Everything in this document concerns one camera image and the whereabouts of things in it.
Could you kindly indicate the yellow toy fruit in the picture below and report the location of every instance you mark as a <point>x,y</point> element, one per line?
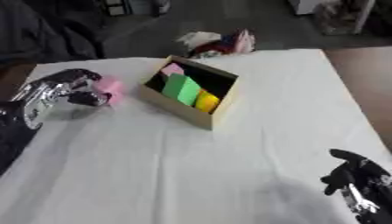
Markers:
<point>207,102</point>

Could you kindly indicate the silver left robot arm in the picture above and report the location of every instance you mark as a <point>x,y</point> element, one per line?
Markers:
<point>35,96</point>

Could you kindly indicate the small pink block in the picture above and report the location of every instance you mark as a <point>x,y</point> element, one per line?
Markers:
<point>172,69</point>

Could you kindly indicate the person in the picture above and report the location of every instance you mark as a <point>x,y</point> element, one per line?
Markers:
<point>41,29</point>

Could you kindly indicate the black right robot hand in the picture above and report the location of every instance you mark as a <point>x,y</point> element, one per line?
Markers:
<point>357,172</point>

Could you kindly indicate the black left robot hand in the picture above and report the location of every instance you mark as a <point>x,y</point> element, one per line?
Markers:
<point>76,75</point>

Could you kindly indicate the dark framed stand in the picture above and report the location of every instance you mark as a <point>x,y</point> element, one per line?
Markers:
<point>132,6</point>

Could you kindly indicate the green block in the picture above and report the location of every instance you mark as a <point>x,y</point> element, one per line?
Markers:
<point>182,89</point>

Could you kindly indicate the pile of colourful bags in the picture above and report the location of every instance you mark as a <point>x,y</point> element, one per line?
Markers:
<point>219,43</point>

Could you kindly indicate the tan cardboard box black inside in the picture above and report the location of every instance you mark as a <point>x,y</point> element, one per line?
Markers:
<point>176,109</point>

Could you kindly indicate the white cabinet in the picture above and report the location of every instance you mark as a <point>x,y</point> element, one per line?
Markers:
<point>305,6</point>

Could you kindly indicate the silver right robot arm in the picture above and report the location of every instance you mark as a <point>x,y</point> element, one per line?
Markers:
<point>365,204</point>

